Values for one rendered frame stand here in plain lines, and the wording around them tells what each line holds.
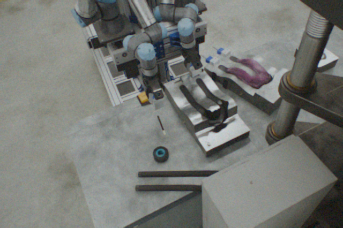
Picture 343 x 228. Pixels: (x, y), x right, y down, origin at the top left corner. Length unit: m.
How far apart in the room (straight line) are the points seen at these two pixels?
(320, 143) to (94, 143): 1.14
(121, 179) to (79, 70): 2.00
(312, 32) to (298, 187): 0.37
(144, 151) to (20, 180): 1.43
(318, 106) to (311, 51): 0.16
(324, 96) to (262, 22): 2.89
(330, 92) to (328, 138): 0.26
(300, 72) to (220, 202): 0.40
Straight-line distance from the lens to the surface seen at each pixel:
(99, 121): 1.81
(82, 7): 1.75
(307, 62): 0.84
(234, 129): 1.62
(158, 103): 1.62
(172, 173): 1.47
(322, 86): 0.94
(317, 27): 0.78
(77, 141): 1.78
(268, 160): 0.84
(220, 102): 1.65
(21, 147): 3.01
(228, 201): 0.77
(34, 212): 2.64
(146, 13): 1.52
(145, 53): 1.38
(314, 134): 1.14
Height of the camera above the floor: 2.19
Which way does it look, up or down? 52 degrees down
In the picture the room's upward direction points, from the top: 7 degrees counter-clockwise
